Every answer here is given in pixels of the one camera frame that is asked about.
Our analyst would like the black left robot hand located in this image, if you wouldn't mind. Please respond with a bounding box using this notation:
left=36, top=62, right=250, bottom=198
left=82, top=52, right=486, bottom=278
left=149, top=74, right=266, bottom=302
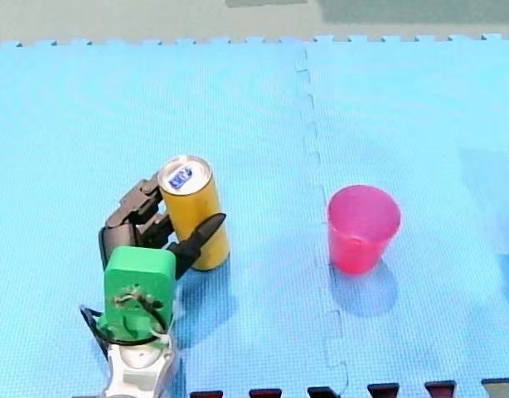
left=98, top=178, right=228, bottom=284

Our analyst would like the yellow drink can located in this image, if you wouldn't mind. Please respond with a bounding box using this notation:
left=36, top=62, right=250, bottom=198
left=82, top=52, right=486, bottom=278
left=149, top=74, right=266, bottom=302
left=157, top=154, right=231, bottom=272

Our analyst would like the pink plastic cup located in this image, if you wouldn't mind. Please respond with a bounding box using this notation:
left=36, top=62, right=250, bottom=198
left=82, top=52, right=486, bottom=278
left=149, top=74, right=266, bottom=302
left=327, top=184, right=402, bottom=276

